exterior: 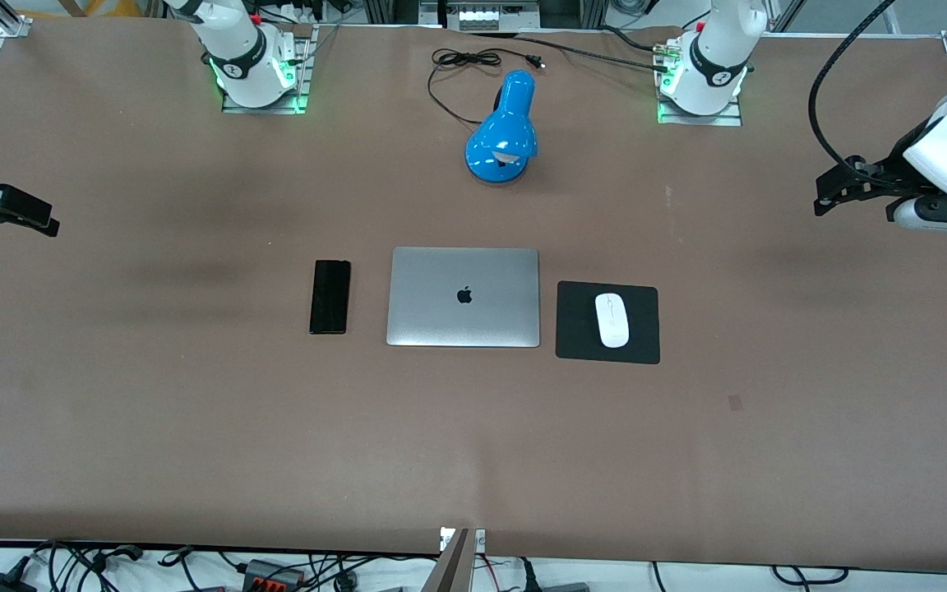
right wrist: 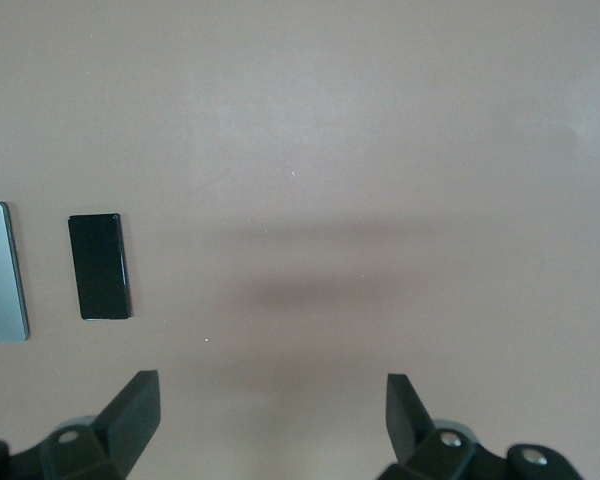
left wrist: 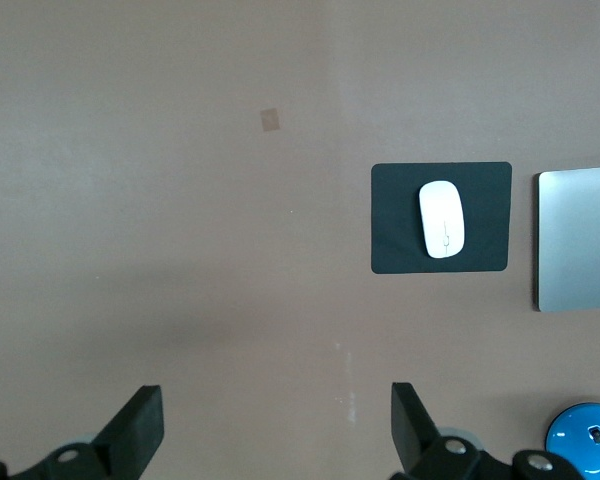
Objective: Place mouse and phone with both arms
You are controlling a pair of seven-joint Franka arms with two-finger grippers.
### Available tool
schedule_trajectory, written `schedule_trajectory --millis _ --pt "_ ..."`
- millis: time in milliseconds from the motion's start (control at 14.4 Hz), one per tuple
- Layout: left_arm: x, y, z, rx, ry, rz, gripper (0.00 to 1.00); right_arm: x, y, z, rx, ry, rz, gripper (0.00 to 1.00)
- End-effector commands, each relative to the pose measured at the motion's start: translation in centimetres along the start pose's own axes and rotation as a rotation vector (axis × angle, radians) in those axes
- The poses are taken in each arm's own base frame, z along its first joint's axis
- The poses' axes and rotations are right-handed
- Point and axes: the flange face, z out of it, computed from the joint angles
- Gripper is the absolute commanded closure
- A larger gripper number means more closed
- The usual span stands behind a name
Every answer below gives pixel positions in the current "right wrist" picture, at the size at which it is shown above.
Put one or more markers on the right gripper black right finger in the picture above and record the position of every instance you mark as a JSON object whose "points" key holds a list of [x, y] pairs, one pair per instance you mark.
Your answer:
{"points": [[430, 445]]}

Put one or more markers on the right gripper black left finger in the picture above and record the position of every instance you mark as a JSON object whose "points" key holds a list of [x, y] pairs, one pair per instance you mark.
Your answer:
{"points": [[115, 430]]}

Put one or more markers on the black smartphone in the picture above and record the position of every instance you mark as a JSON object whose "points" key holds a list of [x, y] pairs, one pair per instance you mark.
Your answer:
{"points": [[100, 267]]}

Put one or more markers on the silver closed laptop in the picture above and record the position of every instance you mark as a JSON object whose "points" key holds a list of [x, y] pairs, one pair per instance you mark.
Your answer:
{"points": [[0, 272]]}

